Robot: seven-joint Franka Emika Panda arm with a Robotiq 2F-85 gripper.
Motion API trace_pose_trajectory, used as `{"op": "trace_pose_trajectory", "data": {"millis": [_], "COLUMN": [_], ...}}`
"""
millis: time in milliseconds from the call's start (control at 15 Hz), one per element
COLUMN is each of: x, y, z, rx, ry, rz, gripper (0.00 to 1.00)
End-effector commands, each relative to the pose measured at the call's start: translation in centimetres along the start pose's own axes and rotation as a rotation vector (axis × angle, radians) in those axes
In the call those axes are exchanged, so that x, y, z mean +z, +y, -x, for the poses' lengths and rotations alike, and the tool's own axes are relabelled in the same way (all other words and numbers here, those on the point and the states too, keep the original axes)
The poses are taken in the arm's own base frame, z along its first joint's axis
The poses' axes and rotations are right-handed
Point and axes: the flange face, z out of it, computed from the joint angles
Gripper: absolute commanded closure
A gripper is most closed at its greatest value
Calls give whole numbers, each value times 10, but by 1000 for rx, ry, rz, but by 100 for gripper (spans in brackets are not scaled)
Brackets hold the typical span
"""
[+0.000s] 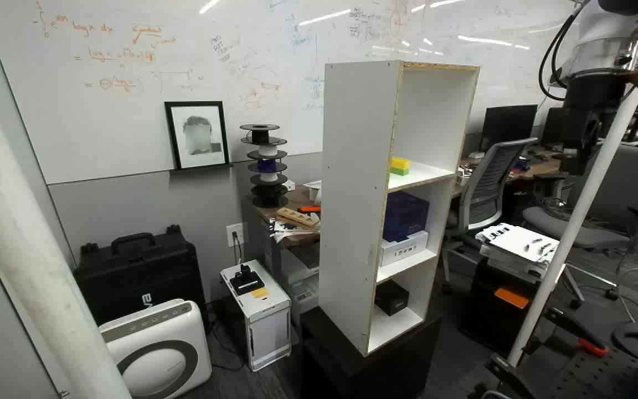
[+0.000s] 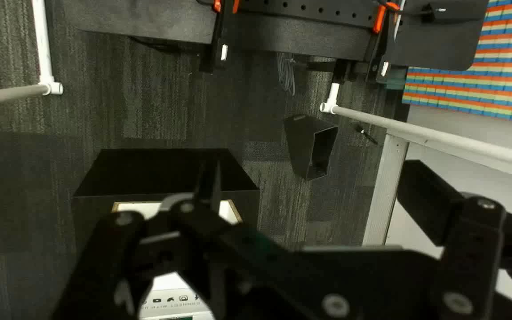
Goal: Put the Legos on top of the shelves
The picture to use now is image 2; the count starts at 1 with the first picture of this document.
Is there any orange handled clamp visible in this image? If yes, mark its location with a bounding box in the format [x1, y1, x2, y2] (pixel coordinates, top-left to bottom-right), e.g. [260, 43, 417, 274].
[200, 0, 244, 75]
[369, 0, 404, 82]

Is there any white PVC pipe with joint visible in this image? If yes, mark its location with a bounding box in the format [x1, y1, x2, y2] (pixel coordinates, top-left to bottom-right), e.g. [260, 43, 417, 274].
[0, 0, 66, 112]

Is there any colourful striped Lego board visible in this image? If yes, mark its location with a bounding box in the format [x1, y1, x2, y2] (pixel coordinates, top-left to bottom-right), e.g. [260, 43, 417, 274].
[402, 0, 512, 128]

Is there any white desk leg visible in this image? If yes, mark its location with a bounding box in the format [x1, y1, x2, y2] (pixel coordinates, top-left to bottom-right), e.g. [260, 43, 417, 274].
[362, 133, 411, 249]

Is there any white box with black lettering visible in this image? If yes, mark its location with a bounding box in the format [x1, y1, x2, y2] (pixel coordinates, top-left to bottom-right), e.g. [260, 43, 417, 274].
[139, 270, 214, 320]

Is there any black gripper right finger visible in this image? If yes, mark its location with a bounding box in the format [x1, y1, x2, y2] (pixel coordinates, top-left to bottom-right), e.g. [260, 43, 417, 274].
[338, 158, 512, 320]

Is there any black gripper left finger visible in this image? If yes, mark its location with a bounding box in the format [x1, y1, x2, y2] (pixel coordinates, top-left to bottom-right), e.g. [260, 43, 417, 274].
[50, 156, 342, 320]

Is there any black perforated robot table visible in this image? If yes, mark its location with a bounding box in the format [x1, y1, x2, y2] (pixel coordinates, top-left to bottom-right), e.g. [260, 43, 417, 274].
[59, 0, 401, 64]

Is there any white PVC pole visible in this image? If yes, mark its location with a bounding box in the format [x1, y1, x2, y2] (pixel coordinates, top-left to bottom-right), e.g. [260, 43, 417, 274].
[319, 82, 512, 174]

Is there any black flat panel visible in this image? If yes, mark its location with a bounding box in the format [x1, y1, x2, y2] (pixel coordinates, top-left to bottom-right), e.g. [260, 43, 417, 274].
[383, 0, 491, 73]

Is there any black waste bin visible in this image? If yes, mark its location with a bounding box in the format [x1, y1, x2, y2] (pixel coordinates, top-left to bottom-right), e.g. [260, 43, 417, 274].
[283, 112, 340, 181]

